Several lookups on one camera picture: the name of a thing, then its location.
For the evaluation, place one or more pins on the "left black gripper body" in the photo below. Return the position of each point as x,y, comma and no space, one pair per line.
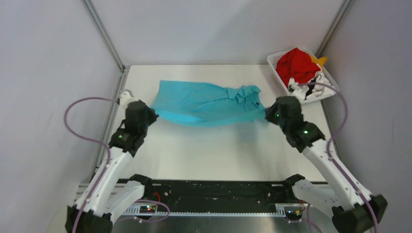
151,118

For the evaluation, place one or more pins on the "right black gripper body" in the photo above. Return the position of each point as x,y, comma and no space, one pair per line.
273,115

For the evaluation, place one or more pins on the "teal t shirt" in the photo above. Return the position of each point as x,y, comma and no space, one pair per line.
207,105

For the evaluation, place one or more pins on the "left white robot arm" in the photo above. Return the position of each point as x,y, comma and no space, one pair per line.
96,211

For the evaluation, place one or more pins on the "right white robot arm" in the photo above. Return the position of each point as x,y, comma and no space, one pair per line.
351,207

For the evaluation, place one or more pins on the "white and black t shirt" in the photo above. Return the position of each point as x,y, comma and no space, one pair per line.
319,87

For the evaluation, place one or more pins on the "red t shirt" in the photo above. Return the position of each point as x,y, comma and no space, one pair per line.
298,65

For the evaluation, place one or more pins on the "white plastic laundry basket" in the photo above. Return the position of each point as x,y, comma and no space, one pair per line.
274,58

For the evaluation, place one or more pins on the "yellow t shirt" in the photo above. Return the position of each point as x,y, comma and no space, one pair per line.
320,61

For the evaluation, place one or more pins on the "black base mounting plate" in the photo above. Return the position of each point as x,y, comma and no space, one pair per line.
216,196

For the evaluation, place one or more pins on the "left controller board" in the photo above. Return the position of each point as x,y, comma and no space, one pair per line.
147,209

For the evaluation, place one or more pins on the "controller board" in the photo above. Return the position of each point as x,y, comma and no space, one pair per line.
147,209
293,216

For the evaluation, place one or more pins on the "right controller board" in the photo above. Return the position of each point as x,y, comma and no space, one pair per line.
293,216

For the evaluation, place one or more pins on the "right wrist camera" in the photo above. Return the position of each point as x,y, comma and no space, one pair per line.
300,94

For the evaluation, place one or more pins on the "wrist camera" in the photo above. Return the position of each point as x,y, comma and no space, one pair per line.
300,94
125,98

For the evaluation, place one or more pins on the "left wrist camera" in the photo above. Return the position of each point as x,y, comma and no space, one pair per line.
125,98

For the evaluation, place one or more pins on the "white slotted cable duct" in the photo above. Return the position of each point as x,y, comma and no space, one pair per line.
135,210

